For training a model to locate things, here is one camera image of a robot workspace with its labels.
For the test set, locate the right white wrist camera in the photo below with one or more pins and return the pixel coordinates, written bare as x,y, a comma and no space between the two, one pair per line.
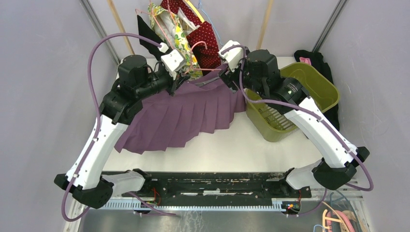
231,53

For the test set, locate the white slotted cable duct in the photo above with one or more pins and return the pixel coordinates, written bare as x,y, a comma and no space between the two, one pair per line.
130,204

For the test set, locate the pile of spare hangers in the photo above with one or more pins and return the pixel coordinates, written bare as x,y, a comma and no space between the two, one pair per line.
339,215

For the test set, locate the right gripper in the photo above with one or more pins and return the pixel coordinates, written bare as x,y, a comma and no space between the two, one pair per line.
227,76

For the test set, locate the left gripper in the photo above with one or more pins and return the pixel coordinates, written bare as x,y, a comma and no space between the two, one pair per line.
179,79

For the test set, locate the left aluminium frame post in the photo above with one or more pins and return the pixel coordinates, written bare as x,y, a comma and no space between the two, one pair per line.
99,29

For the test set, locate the red polka dot skirt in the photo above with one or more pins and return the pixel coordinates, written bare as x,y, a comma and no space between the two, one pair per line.
192,26

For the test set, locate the aluminium frame post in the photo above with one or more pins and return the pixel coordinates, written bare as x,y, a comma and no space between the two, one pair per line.
99,29
329,24

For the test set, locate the olive green plastic basket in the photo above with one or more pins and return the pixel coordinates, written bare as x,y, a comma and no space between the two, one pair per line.
274,127

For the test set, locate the lemon print skirt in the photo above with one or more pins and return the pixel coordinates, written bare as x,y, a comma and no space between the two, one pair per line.
180,40

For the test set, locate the black skirt on rack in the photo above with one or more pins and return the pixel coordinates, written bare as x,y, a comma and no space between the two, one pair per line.
145,31

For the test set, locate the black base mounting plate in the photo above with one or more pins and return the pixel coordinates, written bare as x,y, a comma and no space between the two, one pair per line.
219,189

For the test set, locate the blue wire hanger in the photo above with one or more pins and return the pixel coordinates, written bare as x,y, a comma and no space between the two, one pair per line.
200,7

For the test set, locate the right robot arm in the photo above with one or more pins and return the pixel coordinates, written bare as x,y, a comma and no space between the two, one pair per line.
258,71

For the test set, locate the right aluminium frame post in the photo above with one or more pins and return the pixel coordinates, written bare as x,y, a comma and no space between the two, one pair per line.
329,24

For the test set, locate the purple pleated skirt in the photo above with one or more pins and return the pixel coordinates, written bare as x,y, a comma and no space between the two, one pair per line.
202,105

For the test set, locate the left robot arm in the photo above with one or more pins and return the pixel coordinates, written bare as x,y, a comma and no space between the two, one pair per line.
136,81

